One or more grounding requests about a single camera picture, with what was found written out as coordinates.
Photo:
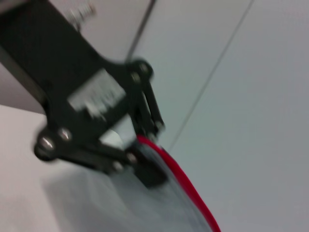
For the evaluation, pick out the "clear document bag red zipper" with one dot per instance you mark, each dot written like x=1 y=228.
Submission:
x=144 y=210

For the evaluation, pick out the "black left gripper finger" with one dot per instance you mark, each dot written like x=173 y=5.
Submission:
x=147 y=169
x=155 y=108

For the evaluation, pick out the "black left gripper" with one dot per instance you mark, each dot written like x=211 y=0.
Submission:
x=60 y=72

